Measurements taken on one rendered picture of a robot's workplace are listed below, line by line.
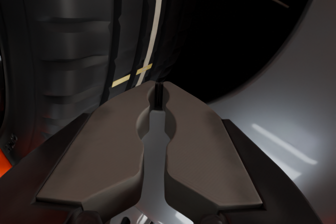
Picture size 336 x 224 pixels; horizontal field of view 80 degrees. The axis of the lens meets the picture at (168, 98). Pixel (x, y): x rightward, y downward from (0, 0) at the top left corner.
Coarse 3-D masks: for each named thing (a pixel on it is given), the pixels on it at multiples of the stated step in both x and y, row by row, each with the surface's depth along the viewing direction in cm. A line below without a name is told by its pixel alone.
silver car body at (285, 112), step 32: (320, 0) 34; (320, 32) 35; (288, 64) 40; (320, 64) 37; (256, 96) 45; (288, 96) 42; (320, 96) 39; (160, 128) 64; (256, 128) 48; (288, 128) 44; (320, 128) 41; (160, 160) 70; (288, 160) 47; (320, 160) 43; (160, 192) 77; (320, 192) 47
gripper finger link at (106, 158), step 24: (120, 96) 10; (144, 96) 10; (96, 120) 8; (120, 120) 8; (144, 120) 9; (72, 144) 7; (96, 144) 7; (120, 144) 7; (72, 168) 6; (96, 168) 6; (120, 168) 6; (48, 192) 6; (72, 192) 6; (96, 192) 6; (120, 192) 6
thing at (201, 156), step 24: (168, 96) 11; (192, 96) 10; (168, 120) 10; (192, 120) 9; (216, 120) 9; (168, 144) 7; (192, 144) 7; (216, 144) 8; (168, 168) 6; (192, 168) 7; (216, 168) 7; (240, 168) 7; (168, 192) 7; (192, 192) 6; (216, 192) 6; (240, 192) 6; (192, 216) 6
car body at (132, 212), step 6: (126, 210) 226; (132, 210) 228; (138, 210) 230; (114, 216) 219; (120, 216) 221; (126, 216) 223; (132, 216) 224; (138, 216) 226; (144, 216) 230; (114, 222) 216; (120, 222) 218; (126, 222) 219; (132, 222) 220; (138, 222) 224; (144, 222) 232; (150, 222) 248
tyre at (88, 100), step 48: (0, 0) 14; (48, 0) 12; (96, 0) 14; (144, 0) 19; (192, 0) 27; (0, 48) 17; (48, 48) 14; (96, 48) 16; (144, 48) 22; (48, 96) 16; (96, 96) 20; (0, 144) 27
